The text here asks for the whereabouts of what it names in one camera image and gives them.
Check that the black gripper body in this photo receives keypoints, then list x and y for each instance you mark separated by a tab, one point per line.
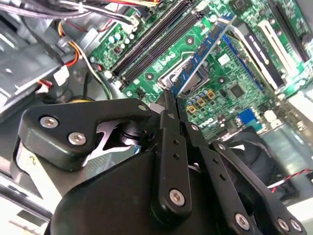
110	200

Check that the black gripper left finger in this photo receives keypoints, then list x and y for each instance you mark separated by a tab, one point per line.
44	142

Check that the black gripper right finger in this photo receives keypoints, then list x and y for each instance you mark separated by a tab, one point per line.
212	171

